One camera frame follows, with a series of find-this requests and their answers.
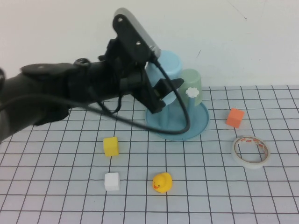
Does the yellow cube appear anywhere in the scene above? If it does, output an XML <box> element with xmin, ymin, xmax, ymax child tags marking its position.
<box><xmin>103</xmin><ymin>137</ymin><xmax>120</xmax><ymax>157</ymax></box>

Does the pale green plastic cup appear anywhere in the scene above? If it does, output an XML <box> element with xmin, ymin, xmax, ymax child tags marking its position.
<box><xmin>178</xmin><ymin>68</ymin><xmax>203</xmax><ymax>108</ymax></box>

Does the yellow rubber duck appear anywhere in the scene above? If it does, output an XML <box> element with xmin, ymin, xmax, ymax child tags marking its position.
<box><xmin>152</xmin><ymin>172</ymin><xmax>173</xmax><ymax>193</ymax></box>

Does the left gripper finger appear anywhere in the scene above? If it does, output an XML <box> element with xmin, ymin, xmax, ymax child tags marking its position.
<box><xmin>134</xmin><ymin>70</ymin><xmax>185</xmax><ymax>115</ymax></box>

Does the grid-patterned tablecloth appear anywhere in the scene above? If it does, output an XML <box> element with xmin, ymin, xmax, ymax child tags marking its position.
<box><xmin>0</xmin><ymin>85</ymin><xmax>299</xmax><ymax>224</ymax></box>

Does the light blue plastic cup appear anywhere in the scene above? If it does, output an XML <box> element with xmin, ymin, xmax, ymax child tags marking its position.
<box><xmin>144</xmin><ymin>49</ymin><xmax>183</xmax><ymax>109</ymax></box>

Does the white tape roll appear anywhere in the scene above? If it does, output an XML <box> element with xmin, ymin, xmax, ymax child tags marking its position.
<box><xmin>231</xmin><ymin>136</ymin><xmax>272</xmax><ymax>169</ymax></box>

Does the orange cube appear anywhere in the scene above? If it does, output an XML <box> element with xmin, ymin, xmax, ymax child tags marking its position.
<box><xmin>226</xmin><ymin>108</ymin><xmax>245</xmax><ymax>129</ymax></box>

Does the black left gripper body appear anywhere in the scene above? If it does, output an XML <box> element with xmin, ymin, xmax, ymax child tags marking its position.
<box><xmin>97</xmin><ymin>13</ymin><xmax>155</xmax><ymax>94</ymax></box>

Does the white cube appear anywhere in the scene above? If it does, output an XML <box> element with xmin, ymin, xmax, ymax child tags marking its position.
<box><xmin>104</xmin><ymin>172</ymin><xmax>121</xmax><ymax>191</ymax></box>

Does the blue cup stand with pegs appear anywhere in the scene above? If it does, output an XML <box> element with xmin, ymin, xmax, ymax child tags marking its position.
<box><xmin>145</xmin><ymin>87</ymin><xmax>210</xmax><ymax>141</ymax></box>

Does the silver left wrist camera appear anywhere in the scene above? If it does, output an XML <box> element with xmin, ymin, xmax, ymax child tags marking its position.
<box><xmin>114</xmin><ymin>7</ymin><xmax>162</xmax><ymax>59</ymax></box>

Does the black left camera cable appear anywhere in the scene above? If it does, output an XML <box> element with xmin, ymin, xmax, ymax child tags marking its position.
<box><xmin>0</xmin><ymin>55</ymin><xmax>190</xmax><ymax>135</ymax></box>

